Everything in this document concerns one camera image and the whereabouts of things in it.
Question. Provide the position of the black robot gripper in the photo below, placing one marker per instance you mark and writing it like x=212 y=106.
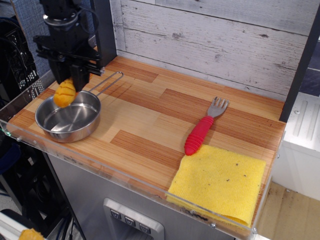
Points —
x=68 y=44

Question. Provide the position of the orange plush bread toy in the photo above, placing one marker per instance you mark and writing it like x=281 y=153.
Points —
x=65 y=93

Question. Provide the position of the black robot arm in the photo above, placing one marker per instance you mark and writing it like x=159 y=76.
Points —
x=63 y=8

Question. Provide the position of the stainless steel pan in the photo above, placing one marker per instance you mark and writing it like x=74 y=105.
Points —
x=79 y=119

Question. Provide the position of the silver dispenser panel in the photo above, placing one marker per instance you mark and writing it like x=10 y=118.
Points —
x=124 y=222

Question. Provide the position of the orange object bottom left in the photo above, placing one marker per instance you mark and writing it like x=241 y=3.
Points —
x=30 y=234

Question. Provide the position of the yellow cloth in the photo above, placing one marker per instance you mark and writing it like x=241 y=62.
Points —
x=219 y=184

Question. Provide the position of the clear acrylic table guard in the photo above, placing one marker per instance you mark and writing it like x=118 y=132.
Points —
x=133 y=155

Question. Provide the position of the white ridged appliance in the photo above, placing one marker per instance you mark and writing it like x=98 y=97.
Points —
x=297 y=165

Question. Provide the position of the red handled metal fork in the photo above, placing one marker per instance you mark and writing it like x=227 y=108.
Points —
x=197 y=136

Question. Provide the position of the dark vertical post right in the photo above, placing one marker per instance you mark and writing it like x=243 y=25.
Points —
x=302 y=68

